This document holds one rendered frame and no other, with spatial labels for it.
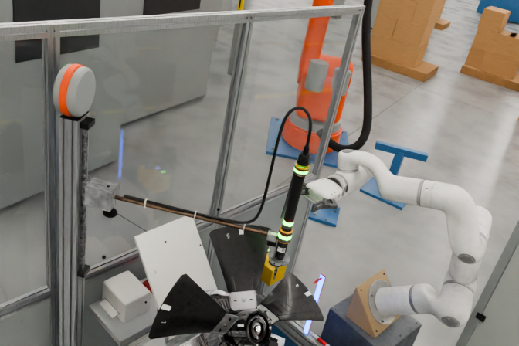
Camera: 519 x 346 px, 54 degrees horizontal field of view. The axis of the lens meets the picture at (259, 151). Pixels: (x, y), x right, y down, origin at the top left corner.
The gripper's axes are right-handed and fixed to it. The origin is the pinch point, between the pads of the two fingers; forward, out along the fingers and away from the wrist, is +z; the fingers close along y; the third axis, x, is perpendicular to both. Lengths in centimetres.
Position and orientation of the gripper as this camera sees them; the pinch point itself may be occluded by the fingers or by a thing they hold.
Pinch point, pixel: (304, 201)
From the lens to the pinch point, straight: 168.8
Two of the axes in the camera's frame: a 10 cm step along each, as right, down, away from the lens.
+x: 1.8, -8.7, -4.6
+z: -6.8, 2.3, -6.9
